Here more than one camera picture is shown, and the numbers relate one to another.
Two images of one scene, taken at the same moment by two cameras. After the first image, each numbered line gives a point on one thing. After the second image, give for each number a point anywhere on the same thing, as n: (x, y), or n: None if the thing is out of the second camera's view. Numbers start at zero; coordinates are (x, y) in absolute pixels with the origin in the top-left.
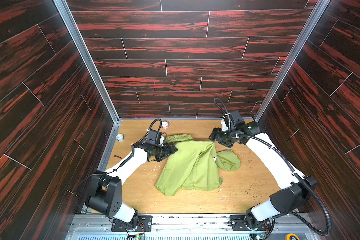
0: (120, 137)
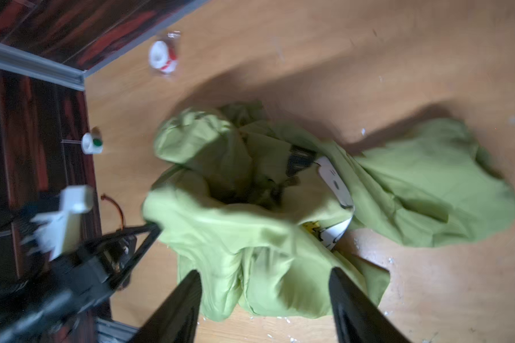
0: (91, 145)
